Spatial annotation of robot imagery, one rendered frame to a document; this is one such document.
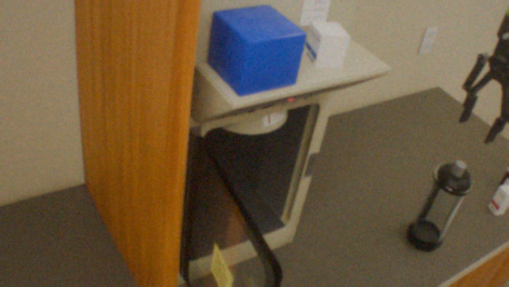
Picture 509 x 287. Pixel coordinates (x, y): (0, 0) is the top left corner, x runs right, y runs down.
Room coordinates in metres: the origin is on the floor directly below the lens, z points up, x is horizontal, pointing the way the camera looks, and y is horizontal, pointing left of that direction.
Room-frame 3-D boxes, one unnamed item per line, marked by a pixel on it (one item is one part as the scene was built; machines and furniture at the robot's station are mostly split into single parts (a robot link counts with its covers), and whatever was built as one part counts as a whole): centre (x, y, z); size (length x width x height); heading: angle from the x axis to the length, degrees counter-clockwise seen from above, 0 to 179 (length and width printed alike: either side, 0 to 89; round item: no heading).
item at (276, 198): (0.89, 0.07, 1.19); 0.26 x 0.24 x 0.35; 129
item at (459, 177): (0.98, -0.49, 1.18); 0.09 x 0.09 x 0.07
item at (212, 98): (0.75, -0.04, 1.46); 0.32 x 0.12 x 0.10; 129
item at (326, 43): (0.78, -0.08, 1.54); 0.05 x 0.05 x 0.06; 23
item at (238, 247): (0.55, 0.02, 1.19); 0.30 x 0.01 x 0.40; 32
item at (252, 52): (0.69, 0.03, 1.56); 0.10 x 0.10 x 0.09; 39
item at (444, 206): (0.98, -0.49, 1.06); 0.11 x 0.11 x 0.21
